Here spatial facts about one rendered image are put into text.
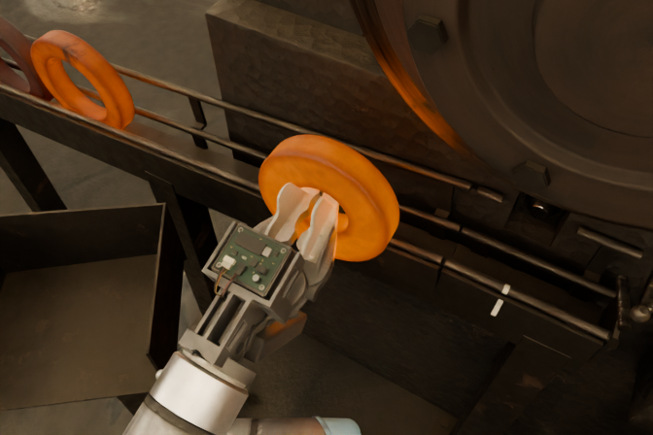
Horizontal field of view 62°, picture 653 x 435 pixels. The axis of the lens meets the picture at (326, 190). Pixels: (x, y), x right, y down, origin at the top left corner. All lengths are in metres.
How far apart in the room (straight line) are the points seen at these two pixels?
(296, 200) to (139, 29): 1.87
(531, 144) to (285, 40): 0.40
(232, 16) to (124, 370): 0.47
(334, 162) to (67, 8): 2.16
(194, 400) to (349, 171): 0.24
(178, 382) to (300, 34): 0.43
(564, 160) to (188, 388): 0.33
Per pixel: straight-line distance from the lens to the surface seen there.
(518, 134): 0.38
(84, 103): 1.05
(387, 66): 0.50
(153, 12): 2.44
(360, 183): 0.51
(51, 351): 0.82
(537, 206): 0.71
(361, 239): 0.57
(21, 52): 1.05
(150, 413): 0.49
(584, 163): 0.39
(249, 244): 0.47
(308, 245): 0.51
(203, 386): 0.48
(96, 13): 2.51
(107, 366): 0.78
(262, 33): 0.72
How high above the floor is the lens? 1.28
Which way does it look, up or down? 51 degrees down
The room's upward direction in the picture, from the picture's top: straight up
